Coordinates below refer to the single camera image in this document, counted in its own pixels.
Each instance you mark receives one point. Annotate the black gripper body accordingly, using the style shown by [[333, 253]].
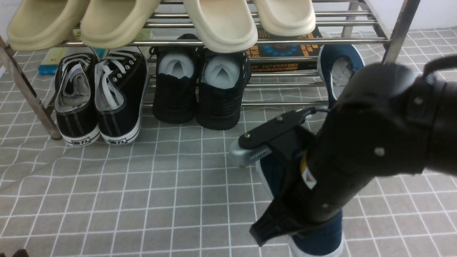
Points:
[[291, 211]]

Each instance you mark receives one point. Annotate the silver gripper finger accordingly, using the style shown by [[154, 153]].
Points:
[[244, 152]]

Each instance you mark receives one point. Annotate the navy slip-on shoe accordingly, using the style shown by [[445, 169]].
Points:
[[327, 241], [336, 64]]

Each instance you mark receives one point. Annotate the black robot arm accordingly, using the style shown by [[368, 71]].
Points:
[[387, 121]]

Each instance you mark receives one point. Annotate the black knit shoe right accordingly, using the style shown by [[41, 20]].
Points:
[[223, 80]]

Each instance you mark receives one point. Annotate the black knit shoe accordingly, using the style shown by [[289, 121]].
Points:
[[177, 70], [223, 80]]

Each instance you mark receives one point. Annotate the metal shoe rack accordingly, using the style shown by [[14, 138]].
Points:
[[358, 13]]

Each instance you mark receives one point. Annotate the black knit shoe left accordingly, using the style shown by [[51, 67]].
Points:
[[177, 70]]

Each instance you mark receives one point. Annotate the black orange book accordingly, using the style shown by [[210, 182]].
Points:
[[282, 51]]

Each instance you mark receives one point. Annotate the cream slipper right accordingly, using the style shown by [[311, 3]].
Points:
[[286, 17]]

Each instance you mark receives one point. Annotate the cream slipper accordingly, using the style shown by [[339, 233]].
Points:
[[286, 17], [224, 26]]

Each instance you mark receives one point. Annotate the cream slipper centre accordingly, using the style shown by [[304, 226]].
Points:
[[224, 26]]

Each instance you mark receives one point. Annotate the black canvas sneaker right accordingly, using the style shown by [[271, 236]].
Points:
[[121, 81]]

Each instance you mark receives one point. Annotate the black canvas sneaker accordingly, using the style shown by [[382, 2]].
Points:
[[121, 81], [75, 91]]

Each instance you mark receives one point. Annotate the black canvas sneaker left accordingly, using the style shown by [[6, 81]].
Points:
[[75, 91]]

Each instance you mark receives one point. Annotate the olive slipper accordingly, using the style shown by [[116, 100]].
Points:
[[110, 24], [44, 24]]

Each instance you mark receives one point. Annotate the green blue book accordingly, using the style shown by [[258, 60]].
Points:
[[53, 57]]

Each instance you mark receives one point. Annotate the olive slipper far left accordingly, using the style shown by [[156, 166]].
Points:
[[44, 24]]

